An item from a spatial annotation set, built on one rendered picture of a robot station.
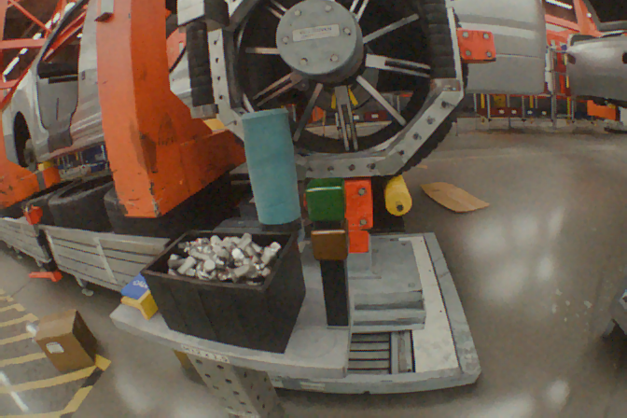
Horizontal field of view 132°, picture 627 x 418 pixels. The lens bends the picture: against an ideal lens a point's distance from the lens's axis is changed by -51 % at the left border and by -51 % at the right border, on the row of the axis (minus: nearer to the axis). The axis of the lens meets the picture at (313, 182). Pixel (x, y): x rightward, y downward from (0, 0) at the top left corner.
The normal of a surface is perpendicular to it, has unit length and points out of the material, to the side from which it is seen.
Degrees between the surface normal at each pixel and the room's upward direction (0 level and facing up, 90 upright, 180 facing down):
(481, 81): 90
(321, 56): 90
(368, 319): 90
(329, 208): 90
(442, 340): 0
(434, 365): 0
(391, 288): 0
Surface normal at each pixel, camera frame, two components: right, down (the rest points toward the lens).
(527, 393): -0.11, -0.95
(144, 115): 0.98, -0.06
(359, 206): -0.18, 0.30
